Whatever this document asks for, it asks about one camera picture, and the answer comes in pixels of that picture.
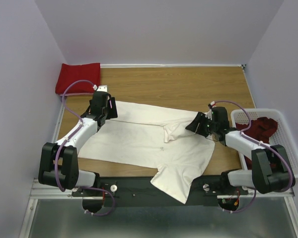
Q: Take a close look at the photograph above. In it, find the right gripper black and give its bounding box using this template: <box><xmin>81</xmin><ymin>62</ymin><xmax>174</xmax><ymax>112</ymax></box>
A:
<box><xmin>185</xmin><ymin>112</ymin><xmax>218</xmax><ymax>137</ymax></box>

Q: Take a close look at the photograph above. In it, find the white t-shirt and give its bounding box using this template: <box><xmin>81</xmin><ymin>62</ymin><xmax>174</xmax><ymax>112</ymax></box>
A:
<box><xmin>78</xmin><ymin>101</ymin><xmax>215</xmax><ymax>204</ymax></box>

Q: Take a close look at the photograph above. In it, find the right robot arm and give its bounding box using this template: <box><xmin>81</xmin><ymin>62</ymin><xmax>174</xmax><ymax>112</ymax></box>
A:
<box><xmin>186</xmin><ymin>107</ymin><xmax>296</xmax><ymax>194</ymax></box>

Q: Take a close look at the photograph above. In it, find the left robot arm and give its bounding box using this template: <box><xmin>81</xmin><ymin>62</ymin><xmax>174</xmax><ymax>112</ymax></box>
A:
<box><xmin>38</xmin><ymin>91</ymin><xmax>118</xmax><ymax>196</ymax></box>

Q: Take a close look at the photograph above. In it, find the white rear table edge strip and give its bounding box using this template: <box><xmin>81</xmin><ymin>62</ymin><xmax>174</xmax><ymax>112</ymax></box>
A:
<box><xmin>100</xmin><ymin>63</ymin><xmax>246</xmax><ymax>68</ymax></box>

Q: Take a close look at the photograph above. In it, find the folded red t-shirt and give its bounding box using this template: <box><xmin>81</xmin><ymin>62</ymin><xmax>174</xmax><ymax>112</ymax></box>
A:
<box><xmin>55</xmin><ymin>63</ymin><xmax>101</xmax><ymax>94</ymax></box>

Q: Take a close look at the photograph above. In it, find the dark red t-shirt in basket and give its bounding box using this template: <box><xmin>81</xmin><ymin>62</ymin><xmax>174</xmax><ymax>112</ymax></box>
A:
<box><xmin>243</xmin><ymin>117</ymin><xmax>279</xmax><ymax>171</ymax></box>

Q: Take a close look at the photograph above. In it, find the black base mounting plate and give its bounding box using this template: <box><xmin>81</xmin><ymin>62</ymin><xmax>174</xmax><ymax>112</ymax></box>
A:
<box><xmin>72</xmin><ymin>175</ymin><xmax>248</xmax><ymax>210</ymax></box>

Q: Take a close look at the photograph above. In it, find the white plastic laundry basket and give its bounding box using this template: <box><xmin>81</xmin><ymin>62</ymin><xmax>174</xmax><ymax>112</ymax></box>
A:
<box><xmin>230</xmin><ymin>109</ymin><xmax>298</xmax><ymax>179</ymax></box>

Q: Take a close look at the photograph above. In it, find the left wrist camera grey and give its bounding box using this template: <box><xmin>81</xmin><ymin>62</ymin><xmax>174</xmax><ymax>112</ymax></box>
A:
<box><xmin>96</xmin><ymin>85</ymin><xmax>108</xmax><ymax>92</ymax></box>

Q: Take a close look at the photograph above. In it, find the aluminium rail left side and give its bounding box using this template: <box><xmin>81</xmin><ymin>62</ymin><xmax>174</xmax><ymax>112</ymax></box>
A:
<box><xmin>49</xmin><ymin>100</ymin><xmax>65</xmax><ymax>142</ymax></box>

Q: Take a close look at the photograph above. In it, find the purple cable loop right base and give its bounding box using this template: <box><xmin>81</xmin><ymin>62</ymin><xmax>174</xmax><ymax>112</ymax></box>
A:
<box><xmin>221</xmin><ymin>188</ymin><xmax>257</xmax><ymax>214</ymax></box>

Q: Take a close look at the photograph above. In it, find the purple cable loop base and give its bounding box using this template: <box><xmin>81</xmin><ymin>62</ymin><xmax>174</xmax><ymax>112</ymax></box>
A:
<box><xmin>221</xmin><ymin>188</ymin><xmax>257</xmax><ymax>214</ymax></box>
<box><xmin>82</xmin><ymin>187</ymin><xmax>116</xmax><ymax>217</ymax></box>

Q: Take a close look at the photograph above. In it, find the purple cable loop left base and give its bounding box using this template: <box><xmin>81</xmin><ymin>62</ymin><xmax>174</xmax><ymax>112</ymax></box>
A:
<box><xmin>82</xmin><ymin>187</ymin><xmax>116</xmax><ymax>217</ymax></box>

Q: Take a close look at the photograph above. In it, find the aluminium front frame rail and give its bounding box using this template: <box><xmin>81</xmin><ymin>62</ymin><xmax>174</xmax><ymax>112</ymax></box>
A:
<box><xmin>29</xmin><ymin>177</ymin><xmax>75</xmax><ymax>200</ymax></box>

